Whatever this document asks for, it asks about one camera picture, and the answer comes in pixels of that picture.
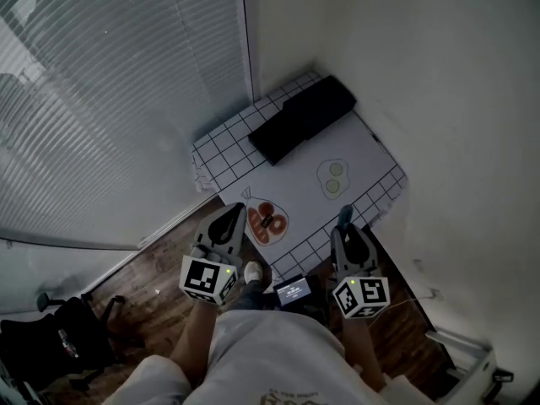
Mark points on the black office chair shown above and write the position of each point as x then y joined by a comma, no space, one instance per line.
46,348

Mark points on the person's white shirt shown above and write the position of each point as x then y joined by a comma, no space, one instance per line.
274,352

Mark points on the person's right forearm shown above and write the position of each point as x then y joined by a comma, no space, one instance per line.
359,352

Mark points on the person's left forearm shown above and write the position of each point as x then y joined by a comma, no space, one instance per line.
194,336

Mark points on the cloth-covered table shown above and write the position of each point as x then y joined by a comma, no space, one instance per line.
295,184

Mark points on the grey window blinds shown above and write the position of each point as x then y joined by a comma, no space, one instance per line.
105,112

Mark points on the person's white shoe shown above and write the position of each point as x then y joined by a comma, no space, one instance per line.
253,271

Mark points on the black flat case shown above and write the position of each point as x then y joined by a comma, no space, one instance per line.
301,120

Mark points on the white grid-pattern tablecloth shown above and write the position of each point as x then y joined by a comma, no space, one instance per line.
291,175

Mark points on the small device with lit screen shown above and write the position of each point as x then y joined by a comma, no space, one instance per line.
293,291

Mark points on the white metal frame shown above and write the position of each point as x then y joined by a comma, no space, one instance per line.
468,365

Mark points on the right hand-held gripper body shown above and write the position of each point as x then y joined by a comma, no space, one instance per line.
363,295

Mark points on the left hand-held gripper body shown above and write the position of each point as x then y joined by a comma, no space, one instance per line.
208,279

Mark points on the person's dark trouser leg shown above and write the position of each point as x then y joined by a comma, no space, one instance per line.
250,295

